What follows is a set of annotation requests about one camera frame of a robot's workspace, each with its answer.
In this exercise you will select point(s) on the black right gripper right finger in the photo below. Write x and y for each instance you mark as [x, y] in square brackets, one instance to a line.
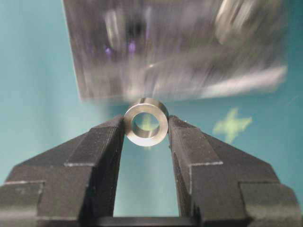
[222, 186]

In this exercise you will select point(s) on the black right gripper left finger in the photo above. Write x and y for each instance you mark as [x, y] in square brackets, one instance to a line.
[67, 185]

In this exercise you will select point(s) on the green tape cross mark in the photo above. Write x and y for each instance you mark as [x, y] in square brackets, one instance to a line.
[231, 126]

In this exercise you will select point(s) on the grey metal base block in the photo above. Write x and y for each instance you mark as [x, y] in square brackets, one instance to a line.
[176, 49]

